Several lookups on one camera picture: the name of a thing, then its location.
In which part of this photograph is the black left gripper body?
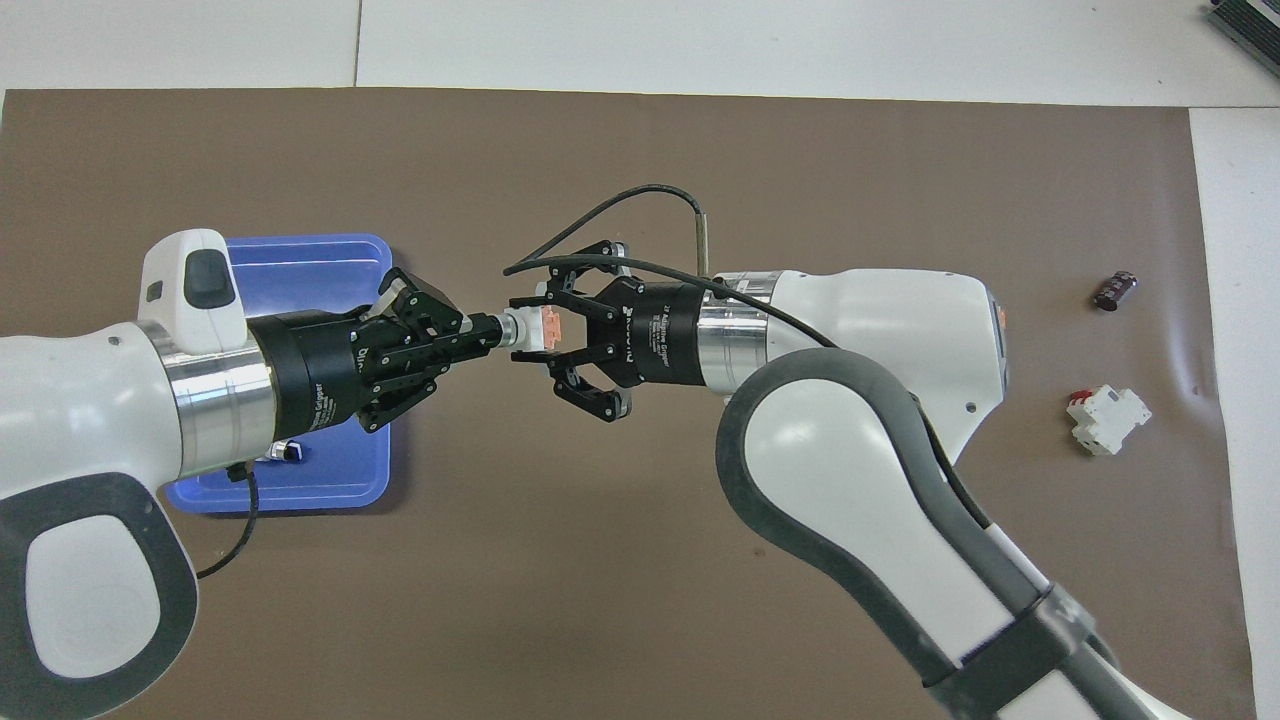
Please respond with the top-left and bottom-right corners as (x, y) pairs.
(250, 308), (401, 441)

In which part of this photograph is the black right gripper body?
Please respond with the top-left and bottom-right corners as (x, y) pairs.
(590, 278), (706, 389)

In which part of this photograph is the blue plastic tray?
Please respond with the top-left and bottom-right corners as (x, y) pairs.
(164, 234), (394, 515)

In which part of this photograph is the brown paper table mat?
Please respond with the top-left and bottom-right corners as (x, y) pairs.
(0, 88), (1259, 720)

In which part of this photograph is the small black cylindrical capacitor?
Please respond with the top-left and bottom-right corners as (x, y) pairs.
(1094, 269), (1140, 312)

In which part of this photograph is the white circuit breaker red lever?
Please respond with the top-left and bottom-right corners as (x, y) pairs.
(1065, 384), (1153, 457)

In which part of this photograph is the grey ribbed device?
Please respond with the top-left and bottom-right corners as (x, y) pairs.
(1205, 0), (1280, 63)

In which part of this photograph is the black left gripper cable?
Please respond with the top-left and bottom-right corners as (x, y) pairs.
(195, 465), (261, 581)

